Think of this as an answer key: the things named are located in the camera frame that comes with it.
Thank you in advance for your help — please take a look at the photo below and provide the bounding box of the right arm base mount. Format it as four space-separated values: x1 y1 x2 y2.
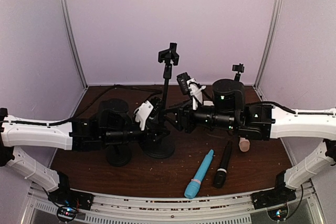
251 170 296 222

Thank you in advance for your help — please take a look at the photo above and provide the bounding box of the short black microphone stand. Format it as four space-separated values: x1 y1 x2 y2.
106 145 132 167

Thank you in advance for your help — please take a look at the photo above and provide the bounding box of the front aluminium rail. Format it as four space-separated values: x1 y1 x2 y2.
26 182 323 224

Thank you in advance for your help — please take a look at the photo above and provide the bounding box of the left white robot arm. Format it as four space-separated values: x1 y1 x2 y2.
1 99 175 194

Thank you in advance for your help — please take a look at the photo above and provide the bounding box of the aluminium frame post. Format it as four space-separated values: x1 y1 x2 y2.
60 0 88 89
254 0 283 90

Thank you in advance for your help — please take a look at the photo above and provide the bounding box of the thin black stand with clip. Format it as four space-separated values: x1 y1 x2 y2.
232 63 245 81

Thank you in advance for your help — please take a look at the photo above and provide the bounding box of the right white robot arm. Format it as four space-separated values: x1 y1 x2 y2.
165 77 335 190

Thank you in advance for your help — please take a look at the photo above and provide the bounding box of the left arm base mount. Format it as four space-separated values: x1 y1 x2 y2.
45 172 94 223

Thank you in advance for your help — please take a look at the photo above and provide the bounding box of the tall black microphone stand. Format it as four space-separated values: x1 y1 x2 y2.
145 42 180 159

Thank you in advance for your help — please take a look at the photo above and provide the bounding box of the left aluminium frame post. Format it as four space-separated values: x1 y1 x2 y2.
60 0 88 89

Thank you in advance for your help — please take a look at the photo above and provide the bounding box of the right aluminium frame post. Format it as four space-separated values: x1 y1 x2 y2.
254 0 283 90

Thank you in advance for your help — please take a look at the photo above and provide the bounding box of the black handheld microphone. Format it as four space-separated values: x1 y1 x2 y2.
213 141 233 188

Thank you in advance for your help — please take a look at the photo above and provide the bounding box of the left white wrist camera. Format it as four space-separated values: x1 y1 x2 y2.
133 100 154 131

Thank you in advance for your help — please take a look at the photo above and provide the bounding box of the blue toy microphone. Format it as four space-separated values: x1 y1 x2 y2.
184 149 214 199

